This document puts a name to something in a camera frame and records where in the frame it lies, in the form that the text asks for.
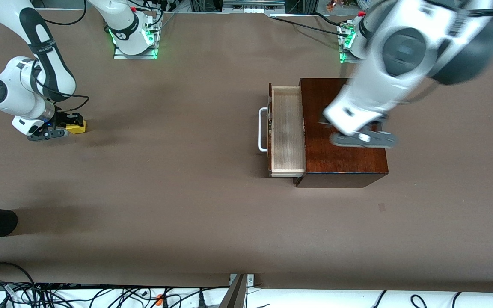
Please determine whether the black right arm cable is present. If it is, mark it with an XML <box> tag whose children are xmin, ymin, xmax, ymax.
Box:
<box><xmin>33</xmin><ymin>60</ymin><xmax>90</xmax><ymax>114</ymax></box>

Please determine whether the short black table cable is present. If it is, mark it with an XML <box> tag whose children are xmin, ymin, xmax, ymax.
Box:
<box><xmin>313</xmin><ymin>12</ymin><xmax>346</xmax><ymax>27</ymax></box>

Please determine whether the wooden drawer with white handle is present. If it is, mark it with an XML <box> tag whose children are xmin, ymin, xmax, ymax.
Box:
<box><xmin>258</xmin><ymin>83</ymin><xmax>307</xmax><ymax>178</ymax></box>

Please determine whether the black looping cable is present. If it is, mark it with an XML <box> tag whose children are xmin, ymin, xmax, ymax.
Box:
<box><xmin>68</xmin><ymin>0</ymin><xmax>88</xmax><ymax>27</ymax></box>

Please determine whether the grey power strip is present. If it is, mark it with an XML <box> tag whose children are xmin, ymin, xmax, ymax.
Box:
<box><xmin>223</xmin><ymin>0</ymin><xmax>286</xmax><ymax>14</ymax></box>

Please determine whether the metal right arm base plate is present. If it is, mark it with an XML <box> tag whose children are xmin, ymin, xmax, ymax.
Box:
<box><xmin>113</xmin><ymin>17</ymin><xmax>160</xmax><ymax>60</ymax></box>

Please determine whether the dark brown wooden cabinet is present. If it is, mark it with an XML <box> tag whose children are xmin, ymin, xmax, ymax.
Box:
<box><xmin>294</xmin><ymin>78</ymin><xmax>389</xmax><ymax>189</ymax></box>

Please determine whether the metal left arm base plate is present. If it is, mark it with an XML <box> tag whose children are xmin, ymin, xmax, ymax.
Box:
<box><xmin>339</xmin><ymin>21</ymin><xmax>362</xmax><ymax>64</ymax></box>

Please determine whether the yellow cube block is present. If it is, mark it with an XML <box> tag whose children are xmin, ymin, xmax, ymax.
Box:
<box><xmin>66</xmin><ymin>120</ymin><xmax>87</xmax><ymax>135</ymax></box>

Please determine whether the long black table cable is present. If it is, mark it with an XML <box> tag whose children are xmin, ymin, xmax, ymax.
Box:
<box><xmin>270</xmin><ymin>16</ymin><xmax>350</xmax><ymax>39</ymax></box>

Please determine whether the tangled black cable bundle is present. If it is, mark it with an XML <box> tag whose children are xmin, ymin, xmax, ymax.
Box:
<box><xmin>0</xmin><ymin>278</ymin><xmax>231</xmax><ymax>308</ymax></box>

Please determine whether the metal table edge bracket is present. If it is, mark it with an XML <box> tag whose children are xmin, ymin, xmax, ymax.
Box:
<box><xmin>218</xmin><ymin>273</ymin><xmax>255</xmax><ymax>308</ymax></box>

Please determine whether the large black cable loop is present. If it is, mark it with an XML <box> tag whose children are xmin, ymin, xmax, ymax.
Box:
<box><xmin>0</xmin><ymin>261</ymin><xmax>37</xmax><ymax>292</ymax></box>

